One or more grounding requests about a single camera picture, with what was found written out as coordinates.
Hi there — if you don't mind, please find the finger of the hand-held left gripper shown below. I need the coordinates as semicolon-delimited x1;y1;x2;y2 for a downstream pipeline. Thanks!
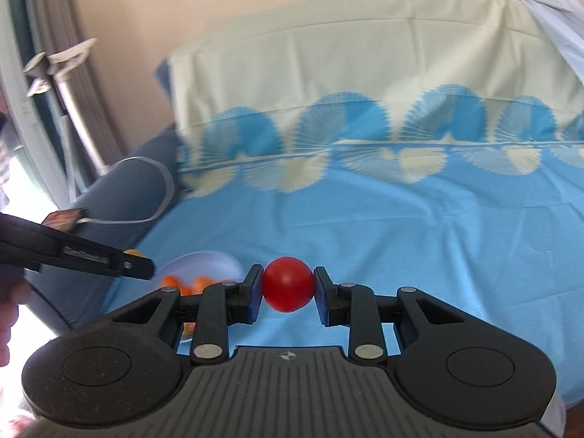
0;212;155;281

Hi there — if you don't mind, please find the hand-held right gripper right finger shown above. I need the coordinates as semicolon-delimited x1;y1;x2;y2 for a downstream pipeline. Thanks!
313;266;461;366

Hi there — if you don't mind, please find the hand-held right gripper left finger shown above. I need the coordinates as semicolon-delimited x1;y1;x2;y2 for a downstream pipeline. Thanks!
105;263;265;366

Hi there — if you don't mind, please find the red cherry tomato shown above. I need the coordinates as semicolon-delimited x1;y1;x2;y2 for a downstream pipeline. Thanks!
261;256;315;313

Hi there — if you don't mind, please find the light blue plate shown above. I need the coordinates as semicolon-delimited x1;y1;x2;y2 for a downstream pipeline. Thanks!
154;250;243;348

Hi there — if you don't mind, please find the person's left hand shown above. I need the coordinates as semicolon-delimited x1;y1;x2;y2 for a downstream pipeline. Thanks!
0;278;32;366

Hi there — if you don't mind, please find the black smartphone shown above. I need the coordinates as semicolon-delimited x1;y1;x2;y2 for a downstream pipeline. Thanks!
42;209;86;230

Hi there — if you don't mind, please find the blue fan-print sheet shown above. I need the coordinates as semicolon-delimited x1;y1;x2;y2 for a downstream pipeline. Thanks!
98;0;584;409

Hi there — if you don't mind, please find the garment steamer stand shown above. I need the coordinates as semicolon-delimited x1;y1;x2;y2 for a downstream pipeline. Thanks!
23;38;111;192

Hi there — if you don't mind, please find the grey curtain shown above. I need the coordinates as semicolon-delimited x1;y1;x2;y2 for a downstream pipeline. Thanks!
27;0;131;169

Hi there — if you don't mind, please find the white fabric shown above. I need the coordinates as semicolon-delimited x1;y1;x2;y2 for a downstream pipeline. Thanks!
542;392;569;438

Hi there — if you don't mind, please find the light blue cloth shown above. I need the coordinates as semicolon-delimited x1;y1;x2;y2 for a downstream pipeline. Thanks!
504;0;584;80

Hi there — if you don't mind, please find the white charging cable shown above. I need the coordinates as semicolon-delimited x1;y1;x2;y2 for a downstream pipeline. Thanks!
77;156;178;226

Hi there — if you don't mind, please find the sliding door frame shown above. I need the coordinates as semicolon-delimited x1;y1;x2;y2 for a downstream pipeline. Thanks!
0;0;62;206

